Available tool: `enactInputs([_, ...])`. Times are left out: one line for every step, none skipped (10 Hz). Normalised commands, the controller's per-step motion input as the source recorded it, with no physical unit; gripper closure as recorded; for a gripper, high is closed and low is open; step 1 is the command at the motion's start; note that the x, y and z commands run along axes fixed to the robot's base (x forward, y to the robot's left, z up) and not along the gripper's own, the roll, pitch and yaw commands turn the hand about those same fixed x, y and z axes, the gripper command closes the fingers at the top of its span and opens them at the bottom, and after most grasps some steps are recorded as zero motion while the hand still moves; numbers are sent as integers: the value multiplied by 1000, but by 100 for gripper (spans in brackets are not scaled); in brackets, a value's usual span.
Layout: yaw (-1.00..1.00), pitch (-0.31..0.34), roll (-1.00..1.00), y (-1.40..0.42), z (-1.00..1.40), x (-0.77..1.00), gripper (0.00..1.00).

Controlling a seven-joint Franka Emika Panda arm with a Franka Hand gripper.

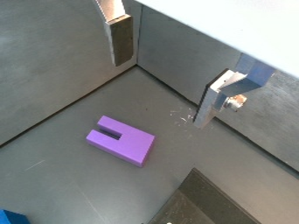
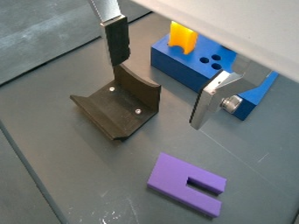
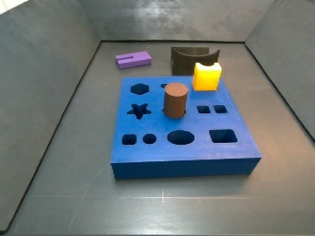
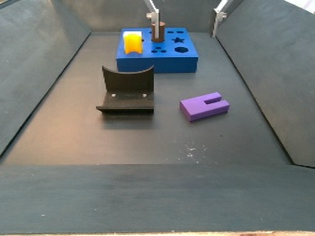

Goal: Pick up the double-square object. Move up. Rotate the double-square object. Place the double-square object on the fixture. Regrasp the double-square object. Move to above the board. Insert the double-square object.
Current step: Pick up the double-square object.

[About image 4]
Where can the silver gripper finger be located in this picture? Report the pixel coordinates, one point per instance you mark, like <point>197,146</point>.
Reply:
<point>153,14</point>
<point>218,15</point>

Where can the purple double-square block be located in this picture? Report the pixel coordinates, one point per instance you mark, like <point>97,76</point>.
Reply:
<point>202,106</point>

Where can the blue shape-sorting board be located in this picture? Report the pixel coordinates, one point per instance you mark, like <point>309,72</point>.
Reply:
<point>170,56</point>

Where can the brown cylinder peg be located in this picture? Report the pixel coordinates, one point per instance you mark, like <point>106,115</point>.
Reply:
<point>157,31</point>

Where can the yellow arch block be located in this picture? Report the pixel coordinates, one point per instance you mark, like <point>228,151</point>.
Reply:
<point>132,41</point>

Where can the black curved holder stand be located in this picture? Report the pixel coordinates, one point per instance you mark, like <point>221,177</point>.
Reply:
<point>128,91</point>

